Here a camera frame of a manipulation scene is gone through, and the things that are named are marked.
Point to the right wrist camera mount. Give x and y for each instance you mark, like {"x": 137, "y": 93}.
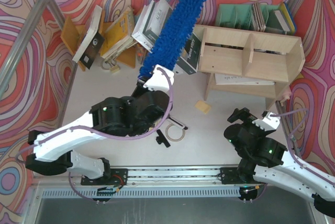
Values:
{"x": 269, "y": 122}

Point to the light wooden bookshelf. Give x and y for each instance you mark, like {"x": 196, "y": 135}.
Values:
{"x": 251, "y": 54}

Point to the yellow wooden book rack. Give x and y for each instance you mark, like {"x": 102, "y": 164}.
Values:
{"x": 70, "y": 36}

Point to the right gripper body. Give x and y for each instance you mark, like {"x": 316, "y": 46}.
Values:
{"x": 241, "y": 115}

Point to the yellow worn books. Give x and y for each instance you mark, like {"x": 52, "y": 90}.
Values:
{"x": 118, "y": 35}

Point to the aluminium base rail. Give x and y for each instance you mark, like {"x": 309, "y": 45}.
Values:
{"x": 172, "y": 175}

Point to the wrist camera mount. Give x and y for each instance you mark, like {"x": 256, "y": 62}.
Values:
{"x": 269, "y": 122}
{"x": 161, "y": 79}

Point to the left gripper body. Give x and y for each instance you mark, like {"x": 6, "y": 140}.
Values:
{"x": 141, "y": 82}

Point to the black plastic clip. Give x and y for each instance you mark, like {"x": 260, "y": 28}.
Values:
{"x": 161, "y": 139}

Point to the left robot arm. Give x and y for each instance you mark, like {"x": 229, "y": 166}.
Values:
{"x": 128, "y": 117}

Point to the brass padlock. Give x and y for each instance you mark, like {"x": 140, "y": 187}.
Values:
{"x": 110, "y": 65}

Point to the roll of beige tape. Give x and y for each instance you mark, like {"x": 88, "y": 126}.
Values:
{"x": 174, "y": 133}

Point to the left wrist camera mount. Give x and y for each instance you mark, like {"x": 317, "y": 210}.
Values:
{"x": 161, "y": 79}

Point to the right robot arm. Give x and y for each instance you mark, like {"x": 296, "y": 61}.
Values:
{"x": 266, "y": 160}

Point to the blue microfibre duster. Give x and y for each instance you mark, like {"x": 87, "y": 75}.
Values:
{"x": 173, "y": 37}

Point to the pencils bundle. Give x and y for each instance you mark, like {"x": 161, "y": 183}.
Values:
{"x": 141, "y": 53}

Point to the brown notebooks in organiser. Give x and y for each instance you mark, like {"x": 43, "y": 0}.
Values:
{"x": 257, "y": 18}

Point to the white papers on shelf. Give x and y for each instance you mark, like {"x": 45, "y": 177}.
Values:
{"x": 222, "y": 79}

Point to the white Chokladfabriken book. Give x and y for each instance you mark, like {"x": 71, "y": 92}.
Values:
{"x": 150, "y": 22}

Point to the teal desk organiser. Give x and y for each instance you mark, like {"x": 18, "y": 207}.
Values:
{"x": 239, "y": 16}

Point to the blue grey book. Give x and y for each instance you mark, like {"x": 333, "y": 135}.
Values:
{"x": 285, "y": 19}

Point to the white book black cover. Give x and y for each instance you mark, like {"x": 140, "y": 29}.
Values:
{"x": 90, "y": 40}

